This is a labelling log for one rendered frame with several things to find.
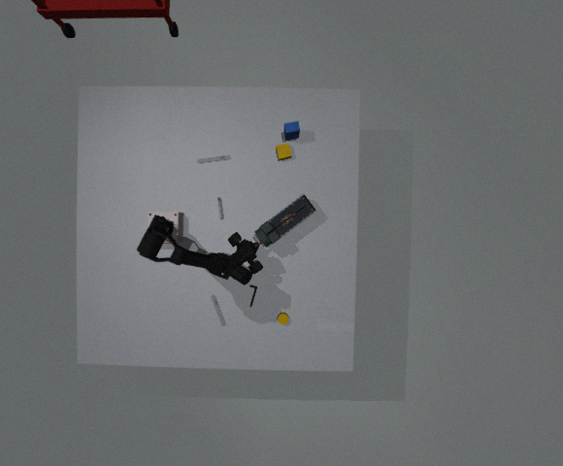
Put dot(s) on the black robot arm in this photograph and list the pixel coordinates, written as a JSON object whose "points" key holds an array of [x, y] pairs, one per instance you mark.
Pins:
{"points": [[216, 263]]}

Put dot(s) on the yellow cube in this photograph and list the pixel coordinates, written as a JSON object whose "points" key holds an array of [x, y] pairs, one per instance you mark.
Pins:
{"points": [[283, 151]]}

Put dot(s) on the blue block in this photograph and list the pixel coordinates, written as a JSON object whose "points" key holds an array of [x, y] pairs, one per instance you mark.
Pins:
{"points": [[291, 130]]}

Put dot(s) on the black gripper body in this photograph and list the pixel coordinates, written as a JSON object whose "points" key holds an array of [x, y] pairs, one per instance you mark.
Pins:
{"points": [[254, 267]]}

